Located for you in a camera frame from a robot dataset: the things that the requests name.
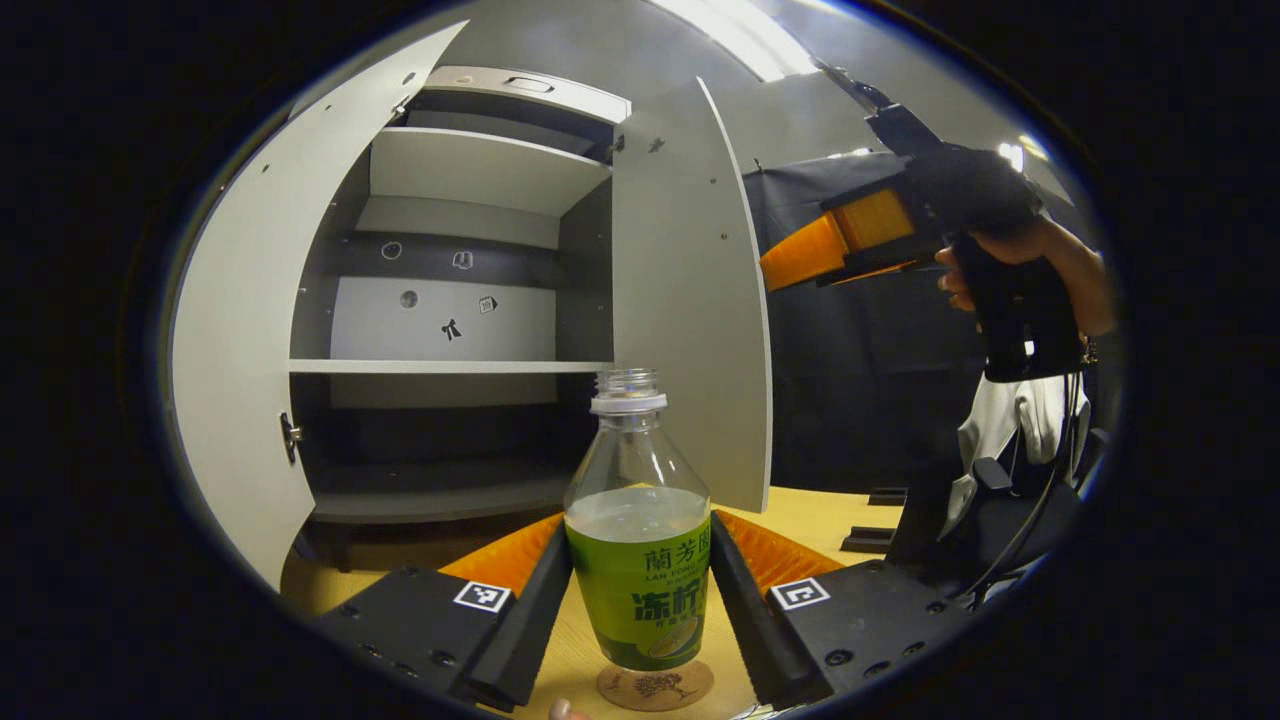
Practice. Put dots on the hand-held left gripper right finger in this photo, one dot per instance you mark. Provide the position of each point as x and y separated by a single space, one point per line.
750 630

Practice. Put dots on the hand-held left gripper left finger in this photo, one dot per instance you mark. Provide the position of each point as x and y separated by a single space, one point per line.
530 630

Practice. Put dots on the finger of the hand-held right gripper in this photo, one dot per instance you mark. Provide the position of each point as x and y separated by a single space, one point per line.
870 225

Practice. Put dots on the round cork coaster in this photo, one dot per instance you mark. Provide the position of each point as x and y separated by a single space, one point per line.
655 690

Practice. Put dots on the green label clear bottle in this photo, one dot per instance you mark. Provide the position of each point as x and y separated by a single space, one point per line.
640 590

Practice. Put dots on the white cabinet door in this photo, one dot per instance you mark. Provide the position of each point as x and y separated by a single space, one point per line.
240 350
680 300

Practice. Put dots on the white cabinet shelf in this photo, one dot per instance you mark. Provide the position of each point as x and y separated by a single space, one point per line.
450 367
480 170

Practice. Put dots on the white cabinet drawer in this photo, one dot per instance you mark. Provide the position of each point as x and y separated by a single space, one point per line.
580 100

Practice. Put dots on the white and grey cabinet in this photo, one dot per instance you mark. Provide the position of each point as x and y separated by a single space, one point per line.
380 330

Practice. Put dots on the small ceiling light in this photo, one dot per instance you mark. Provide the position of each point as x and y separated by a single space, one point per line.
1015 155

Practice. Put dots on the black flat block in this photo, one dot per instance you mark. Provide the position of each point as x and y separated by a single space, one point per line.
888 496
868 541

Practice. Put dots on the black backdrop cloth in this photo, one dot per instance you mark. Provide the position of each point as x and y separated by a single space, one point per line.
860 380

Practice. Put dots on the long ceiling light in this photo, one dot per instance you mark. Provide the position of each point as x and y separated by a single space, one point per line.
750 40

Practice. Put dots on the white garment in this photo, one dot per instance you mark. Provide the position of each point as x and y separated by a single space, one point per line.
1000 420

